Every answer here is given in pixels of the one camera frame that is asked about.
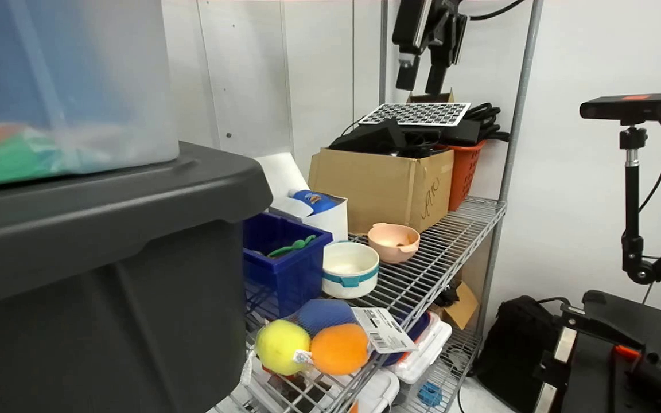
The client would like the brown cardboard box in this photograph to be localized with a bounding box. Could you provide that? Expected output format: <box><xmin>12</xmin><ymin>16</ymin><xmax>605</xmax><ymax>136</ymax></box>
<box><xmin>307</xmin><ymin>147</ymin><xmax>456</xmax><ymax>234</ymax></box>

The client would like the white cardboard box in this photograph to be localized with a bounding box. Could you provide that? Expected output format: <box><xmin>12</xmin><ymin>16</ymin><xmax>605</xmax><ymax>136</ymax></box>
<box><xmin>252</xmin><ymin>149</ymin><xmax>350</xmax><ymax>243</ymax></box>

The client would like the cream pot with teal band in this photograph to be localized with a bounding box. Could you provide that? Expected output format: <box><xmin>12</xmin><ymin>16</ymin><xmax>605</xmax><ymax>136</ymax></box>
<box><xmin>319</xmin><ymin>241</ymin><xmax>383</xmax><ymax>300</ymax></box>

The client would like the black white checkerboard panel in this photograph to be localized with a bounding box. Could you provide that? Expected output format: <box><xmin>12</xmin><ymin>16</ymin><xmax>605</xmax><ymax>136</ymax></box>
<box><xmin>358</xmin><ymin>99</ymin><xmax>473</xmax><ymax>130</ymax></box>

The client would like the black keyboard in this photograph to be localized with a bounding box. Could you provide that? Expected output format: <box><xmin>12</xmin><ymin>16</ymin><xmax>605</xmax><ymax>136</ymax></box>
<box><xmin>329</xmin><ymin>102</ymin><xmax>512</xmax><ymax>161</ymax></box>

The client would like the orange plastic bucket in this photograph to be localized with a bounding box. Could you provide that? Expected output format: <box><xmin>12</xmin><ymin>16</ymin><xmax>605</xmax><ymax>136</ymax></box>
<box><xmin>445</xmin><ymin>142</ymin><xmax>486</xmax><ymax>213</ymax></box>

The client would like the green toy piece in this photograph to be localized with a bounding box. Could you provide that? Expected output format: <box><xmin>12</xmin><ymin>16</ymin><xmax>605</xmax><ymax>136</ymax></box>
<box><xmin>267</xmin><ymin>234</ymin><xmax>319</xmax><ymax>260</ymax></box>

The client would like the loose cardboard flap piece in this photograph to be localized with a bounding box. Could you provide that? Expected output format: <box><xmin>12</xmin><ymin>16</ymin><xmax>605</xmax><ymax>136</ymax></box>
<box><xmin>428</xmin><ymin>281</ymin><xmax>480</xmax><ymax>334</ymax></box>

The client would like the blue plastic bin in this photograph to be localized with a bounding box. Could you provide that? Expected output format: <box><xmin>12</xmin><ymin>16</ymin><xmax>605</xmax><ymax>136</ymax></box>
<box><xmin>241</xmin><ymin>211</ymin><xmax>334</xmax><ymax>319</ymax></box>

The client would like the white barcode label tag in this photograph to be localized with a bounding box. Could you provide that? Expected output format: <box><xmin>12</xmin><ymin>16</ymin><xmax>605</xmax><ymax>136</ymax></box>
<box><xmin>349</xmin><ymin>305</ymin><xmax>417</xmax><ymax>356</ymax></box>

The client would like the blue soft ball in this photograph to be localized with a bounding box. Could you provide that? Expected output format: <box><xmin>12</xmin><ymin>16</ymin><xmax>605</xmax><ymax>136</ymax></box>
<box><xmin>295</xmin><ymin>296</ymin><xmax>358</xmax><ymax>340</ymax></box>

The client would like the white lidded plastic container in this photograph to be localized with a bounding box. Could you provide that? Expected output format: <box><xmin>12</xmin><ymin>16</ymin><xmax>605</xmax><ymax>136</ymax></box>
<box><xmin>385</xmin><ymin>312</ymin><xmax>454</xmax><ymax>385</ymax></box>

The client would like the black backpack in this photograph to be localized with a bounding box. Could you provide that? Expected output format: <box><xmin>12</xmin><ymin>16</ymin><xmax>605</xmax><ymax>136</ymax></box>
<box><xmin>473</xmin><ymin>293</ymin><xmax>563</xmax><ymax>413</ymax></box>

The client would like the orange soft ball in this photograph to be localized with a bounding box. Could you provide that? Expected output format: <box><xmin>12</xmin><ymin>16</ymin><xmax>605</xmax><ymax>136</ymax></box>
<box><xmin>307</xmin><ymin>322</ymin><xmax>372</xmax><ymax>378</ymax></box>

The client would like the yellow soft ball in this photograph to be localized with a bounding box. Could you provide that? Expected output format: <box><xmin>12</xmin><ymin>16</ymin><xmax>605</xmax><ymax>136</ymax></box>
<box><xmin>254</xmin><ymin>319</ymin><xmax>315</xmax><ymax>378</ymax></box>

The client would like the clear plastic storage bin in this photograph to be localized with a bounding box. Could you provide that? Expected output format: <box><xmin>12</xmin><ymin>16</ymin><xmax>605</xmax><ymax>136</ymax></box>
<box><xmin>0</xmin><ymin>0</ymin><xmax>181</xmax><ymax>194</ymax></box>

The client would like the blue round tape roll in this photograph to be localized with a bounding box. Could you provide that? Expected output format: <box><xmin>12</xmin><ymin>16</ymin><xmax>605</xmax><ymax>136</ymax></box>
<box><xmin>417</xmin><ymin>382</ymin><xmax>443</xmax><ymax>408</ymax></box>

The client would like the dark gray storage tote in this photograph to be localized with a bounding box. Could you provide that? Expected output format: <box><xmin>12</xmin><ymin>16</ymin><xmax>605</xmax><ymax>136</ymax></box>
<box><xmin>0</xmin><ymin>141</ymin><xmax>272</xmax><ymax>413</ymax></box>

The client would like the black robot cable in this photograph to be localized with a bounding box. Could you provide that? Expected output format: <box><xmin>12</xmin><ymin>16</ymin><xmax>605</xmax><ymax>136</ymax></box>
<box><xmin>466</xmin><ymin>0</ymin><xmax>526</xmax><ymax>24</ymax></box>

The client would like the black camera on stand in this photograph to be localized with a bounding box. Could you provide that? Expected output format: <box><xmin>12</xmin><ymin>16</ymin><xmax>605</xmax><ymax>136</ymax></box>
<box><xmin>578</xmin><ymin>89</ymin><xmax>661</xmax><ymax>127</ymax></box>

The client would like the metal wire shelf rack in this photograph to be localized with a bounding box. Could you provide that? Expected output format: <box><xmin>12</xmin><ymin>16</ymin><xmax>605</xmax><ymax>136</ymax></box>
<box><xmin>206</xmin><ymin>0</ymin><xmax>544</xmax><ymax>413</ymax></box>

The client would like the black camera stand pole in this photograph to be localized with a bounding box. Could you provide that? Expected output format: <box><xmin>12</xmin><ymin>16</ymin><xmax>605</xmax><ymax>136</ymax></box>
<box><xmin>615</xmin><ymin>122</ymin><xmax>661</xmax><ymax>286</ymax></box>

